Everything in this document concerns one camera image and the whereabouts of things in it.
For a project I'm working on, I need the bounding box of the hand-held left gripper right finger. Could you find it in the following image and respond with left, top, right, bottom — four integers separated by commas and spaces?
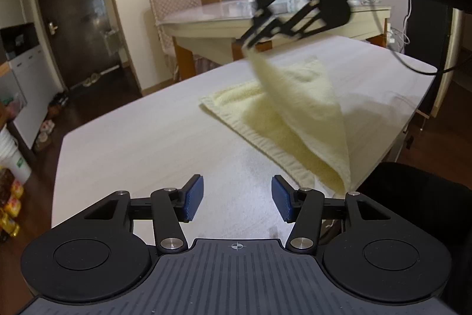
271, 175, 417, 254

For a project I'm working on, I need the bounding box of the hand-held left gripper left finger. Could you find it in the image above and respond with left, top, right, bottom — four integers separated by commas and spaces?
58, 174, 204, 254

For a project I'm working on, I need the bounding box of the pale yellow towel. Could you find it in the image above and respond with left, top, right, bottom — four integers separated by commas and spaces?
199, 44, 352, 198

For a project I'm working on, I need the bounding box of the clear plastic box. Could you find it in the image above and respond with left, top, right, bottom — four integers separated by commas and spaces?
270, 0, 311, 14

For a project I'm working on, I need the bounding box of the cream dining table glass top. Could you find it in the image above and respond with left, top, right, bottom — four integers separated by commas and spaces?
157, 0, 392, 81

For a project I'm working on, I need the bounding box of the dark upright panel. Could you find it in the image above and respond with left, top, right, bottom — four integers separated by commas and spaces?
404, 0, 455, 112

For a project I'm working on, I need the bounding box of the pair of beige slippers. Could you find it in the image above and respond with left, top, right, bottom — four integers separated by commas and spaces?
80, 72, 101, 87

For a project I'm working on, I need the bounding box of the pair of pink sandals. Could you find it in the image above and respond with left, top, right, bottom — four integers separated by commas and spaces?
34, 119, 57, 152

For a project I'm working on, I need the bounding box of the row of dark shoes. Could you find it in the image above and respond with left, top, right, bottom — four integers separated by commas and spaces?
47, 90, 71, 115

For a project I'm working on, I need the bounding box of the group of yellow bottles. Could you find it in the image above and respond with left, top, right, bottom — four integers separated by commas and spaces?
0, 167, 25, 242

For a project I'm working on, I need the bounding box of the white plastic bucket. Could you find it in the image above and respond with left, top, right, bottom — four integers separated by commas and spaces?
0, 127, 33, 187

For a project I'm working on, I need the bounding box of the dark brown door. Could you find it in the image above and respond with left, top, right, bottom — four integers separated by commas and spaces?
31, 0, 142, 97

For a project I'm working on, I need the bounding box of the grey white hallway cabinet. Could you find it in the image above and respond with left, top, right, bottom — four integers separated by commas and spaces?
0, 0, 67, 151

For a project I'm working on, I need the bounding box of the black cable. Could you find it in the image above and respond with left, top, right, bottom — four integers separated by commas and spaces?
367, 0, 472, 76

